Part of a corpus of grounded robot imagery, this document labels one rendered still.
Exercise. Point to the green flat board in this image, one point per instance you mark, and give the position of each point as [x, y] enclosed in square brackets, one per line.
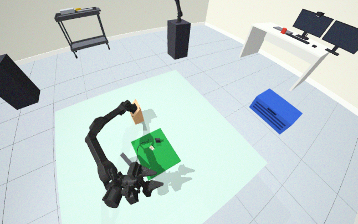
[157, 156]

